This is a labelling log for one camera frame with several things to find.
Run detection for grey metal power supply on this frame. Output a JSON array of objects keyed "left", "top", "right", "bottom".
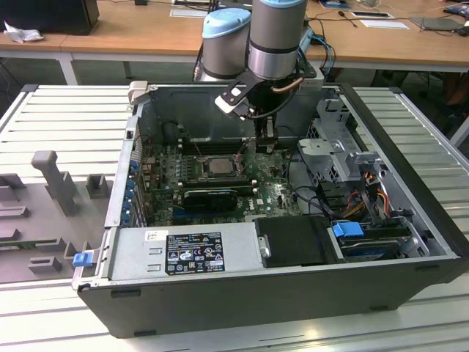
[{"left": 94, "top": 224, "right": 265, "bottom": 282}]

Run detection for grey closed laptop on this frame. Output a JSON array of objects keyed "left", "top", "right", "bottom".
[{"left": 409, "top": 15, "right": 466, "bottom": 33}]

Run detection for green RAM stick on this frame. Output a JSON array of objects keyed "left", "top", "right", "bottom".
[{"left": 0, "top": 240, "right": 62, "bottom": 254}]

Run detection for black graphics card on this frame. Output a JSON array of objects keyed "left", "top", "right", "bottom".
[{"left": 182, "top": 188, "right": 238, "bottom": 213}]

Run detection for grey case handle latch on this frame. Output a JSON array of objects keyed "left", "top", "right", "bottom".
[{"left": 128, "top": 80, "right": 152, "bottom": 106}]

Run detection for white paper sheet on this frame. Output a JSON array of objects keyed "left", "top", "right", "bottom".
[{"left": 360, "top": 18, "right": 411, "bottom": 30}]

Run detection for green motherboard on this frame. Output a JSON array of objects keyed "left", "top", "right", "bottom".
[{"left": 146, "top": 141, "right": 320, "bottom": 227}]

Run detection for RAM slot with black clips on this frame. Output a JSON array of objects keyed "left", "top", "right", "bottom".
[
  {"left": 181, "top": 182, "right": 254, "bottom": 191},
  {"left": 181, "top": 140, "right": 245, "bottom": 147},
  {"left": 182, "top": 147, "right": 247, "bottom": 155}
]

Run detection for hard disk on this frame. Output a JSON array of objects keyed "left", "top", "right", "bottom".
[{"left": 339, "top": 238, "right": 401, "bottom": 262}]

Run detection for crumpled white paper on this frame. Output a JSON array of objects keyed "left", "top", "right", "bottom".
[{"left": 2, "top": 20, "right": 45, "bottom": 44}]

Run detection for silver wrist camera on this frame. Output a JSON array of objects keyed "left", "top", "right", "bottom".
[
  {"left": 299, "top": 77, "right": 326, "bottom": 92},
  {"left": 214, "top": 93, "right": 256, "bottom": 121}
]

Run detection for thin metal locking lever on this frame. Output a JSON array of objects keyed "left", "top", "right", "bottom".
[
  {"left": 191, "top": 138, "right": 207, "bottom": 164},
  {"left": 237, "top": 135, "right": 255, "bottom": 157}
]

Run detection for grey parts rack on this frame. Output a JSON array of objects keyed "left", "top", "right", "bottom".
[{"left": 0, "top": 149, "right": 115, "bottom": 285}]

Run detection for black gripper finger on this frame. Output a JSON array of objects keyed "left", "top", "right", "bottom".
[{"left": 255, "top": 116, "right": 280, "bottom": 147}]

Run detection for blue disk carrier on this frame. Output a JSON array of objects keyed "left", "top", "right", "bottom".
[{"left": 330, "top": 221, "right": 411, "bottom": 257}]

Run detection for metal disk bay frame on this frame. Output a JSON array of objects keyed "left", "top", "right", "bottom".
[{"left": 351, "top": 152, "right": 432, "bottom": 260}]

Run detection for silver CPU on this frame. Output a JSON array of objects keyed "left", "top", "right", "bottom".
[{"left": 203, "top": 157, "right": 231, "bottom": 176}]

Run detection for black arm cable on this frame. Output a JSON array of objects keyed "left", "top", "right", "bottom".
[{"left": 193, "top": 36, "right": 206, "bottom": 81}]

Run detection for perforated metal drive cage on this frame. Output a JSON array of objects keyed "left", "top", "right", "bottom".
[{"left": 297, "top": 98, "right": 371, "bottom": 184}]

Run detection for CPU socket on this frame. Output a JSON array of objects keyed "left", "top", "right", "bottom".
[{"left": 197, "top": 154, "right": 247, "bottom": 181}]

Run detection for black plastic air shroud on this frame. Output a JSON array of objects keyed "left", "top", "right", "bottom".
[{"left": 254, "top": 215, "right": 340, "bottom": 268}]

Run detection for coloured power wire bundle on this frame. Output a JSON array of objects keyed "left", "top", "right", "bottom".
[{"left": 344, "top": 171, "right": 395, "bottom": 221}]

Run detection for RAM slot with white clips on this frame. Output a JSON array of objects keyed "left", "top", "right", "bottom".
[
  {"left": 179, "top": 143, "right": 248, "bottom": 151},
  {"left": 178, "top": 177, "right": 255, "bottom": 186},
  {"left": 178, "top": 136, "right": 247, "bottom": 143}
]

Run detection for grey desk cable flap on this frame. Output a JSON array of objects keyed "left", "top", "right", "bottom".
[
  {"left": 350, "top": 10, "right": 396, "bottom": 19},
  {"left": 169, "top": 7, "right": 207, "bottom": 18}
]

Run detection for wooden desk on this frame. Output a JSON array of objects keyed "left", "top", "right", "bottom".
[
  {"left": 0, "top": 0, "right": 206, "bottom": 87},
  {"left": 306, "top": 0, "right": 469, "bottom": 74}
]

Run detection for black desktop computer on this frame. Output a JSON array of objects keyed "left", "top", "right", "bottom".
[{"left": 0, "top": 0, "right": 100, "bottom": 36}]

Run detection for black rating label sticker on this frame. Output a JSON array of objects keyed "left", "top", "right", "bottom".
[{"left": 166, "top": 231, "right": 226, "bottom": 276}]

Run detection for black and metal PC case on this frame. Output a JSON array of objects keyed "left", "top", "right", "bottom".
[{"left": 71, "top": 81, "right": 463, "bottom": 339}]

